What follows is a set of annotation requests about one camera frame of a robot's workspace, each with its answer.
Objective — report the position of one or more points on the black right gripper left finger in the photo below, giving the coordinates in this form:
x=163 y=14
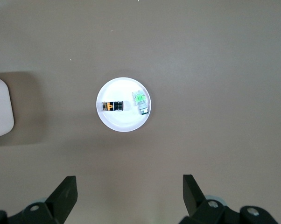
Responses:
x=63 y=198

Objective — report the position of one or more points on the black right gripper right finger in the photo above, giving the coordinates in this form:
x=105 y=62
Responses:
x=194 y=198

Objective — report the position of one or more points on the orange and black switch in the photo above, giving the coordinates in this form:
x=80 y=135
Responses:
x=112 y=106

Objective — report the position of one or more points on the white lidded box grey clips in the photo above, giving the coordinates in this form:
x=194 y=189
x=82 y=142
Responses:
x=0 y=109

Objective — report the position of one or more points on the round pale pink plate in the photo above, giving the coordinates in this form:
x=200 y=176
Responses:
x=121 y=121

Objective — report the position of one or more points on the small green white bottle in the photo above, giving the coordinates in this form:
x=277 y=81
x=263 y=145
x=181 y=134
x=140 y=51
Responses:
x=140 y=102

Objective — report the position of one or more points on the brown table mat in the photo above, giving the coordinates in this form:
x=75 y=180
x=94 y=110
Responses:
x=201 y=70

